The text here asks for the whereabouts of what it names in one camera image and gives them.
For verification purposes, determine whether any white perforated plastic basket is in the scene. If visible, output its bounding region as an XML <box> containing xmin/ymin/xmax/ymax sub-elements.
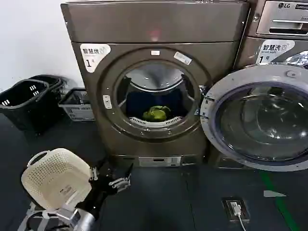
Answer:
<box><xmin>21</xmin><ymin>148</ymin><xmax>93</xmax><ymax>210</ymax></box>

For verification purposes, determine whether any green garment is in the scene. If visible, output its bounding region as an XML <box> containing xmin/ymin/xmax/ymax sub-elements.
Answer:
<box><xmin>142</xmin><ymin>105</ymin><xmax>172</xmax><ymax>122</ymax></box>

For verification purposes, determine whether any round glass dryer door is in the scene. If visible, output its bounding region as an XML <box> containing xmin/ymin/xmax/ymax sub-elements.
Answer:
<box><xmin>200</xmin><ymin>63</ymin><xmax>308</xmax><ymax>172</ymax></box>

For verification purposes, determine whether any metal floor socket box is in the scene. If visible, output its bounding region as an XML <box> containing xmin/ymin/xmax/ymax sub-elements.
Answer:
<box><xmin>221</xmin><ymin>196</ymin><xmax>250</xmax><ymax>222</ymax></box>

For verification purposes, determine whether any green floor tape strip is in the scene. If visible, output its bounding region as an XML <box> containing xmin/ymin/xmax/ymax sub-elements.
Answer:
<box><xmin>260</xmin><ymin>170</ymin><xmax>302</xmax><ymax>231</ymax></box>

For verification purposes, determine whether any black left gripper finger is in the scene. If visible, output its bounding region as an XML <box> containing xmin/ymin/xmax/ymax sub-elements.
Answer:
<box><xmin>108</xmin><ymin>163</ymin><xmax>134</xmax><ymax>193</ymax></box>
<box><xmin>89</xmin><ymin>157</ymin><xmax>108</xmax><ymax>182</ymax></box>

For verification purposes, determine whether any grey slotted plastic crate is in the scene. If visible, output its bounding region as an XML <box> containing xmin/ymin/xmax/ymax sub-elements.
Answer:
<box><xmin>58</xmin><ymin>88</ymin><xmax>96</xmax><ymax>122</ymax></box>

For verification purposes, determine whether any grey front-load washing machine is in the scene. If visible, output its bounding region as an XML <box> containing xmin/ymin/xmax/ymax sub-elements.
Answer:
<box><xmin>209</xmin><ymin>0</ymin><xmax>308</xmax><ymax>169</ymax></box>

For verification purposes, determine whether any grey-brown front-load dryer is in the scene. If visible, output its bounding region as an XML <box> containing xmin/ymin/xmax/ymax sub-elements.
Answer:
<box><xmin>60</xmin><ymin>1</ymin><xmax>251</xmax><ymax>168</ymax></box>

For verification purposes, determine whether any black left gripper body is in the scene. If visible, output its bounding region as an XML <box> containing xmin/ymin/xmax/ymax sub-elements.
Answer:
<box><xmin>78</xmin><ymin>168</ymin><xmax>116</xmax><ymax>218</ymax></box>

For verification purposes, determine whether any white plug with cable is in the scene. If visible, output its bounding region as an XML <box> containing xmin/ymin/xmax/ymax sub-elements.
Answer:
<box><xmin>229</xmin><ymin>201</ymin><xmax>248</xmax><ymax>231</ymax></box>

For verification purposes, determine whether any large black plastic basket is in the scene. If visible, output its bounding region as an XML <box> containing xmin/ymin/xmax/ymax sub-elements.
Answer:
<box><xmin>0</xmin><ymin>79</ymin><xmax>50</xmax><ymax>132</ymax></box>

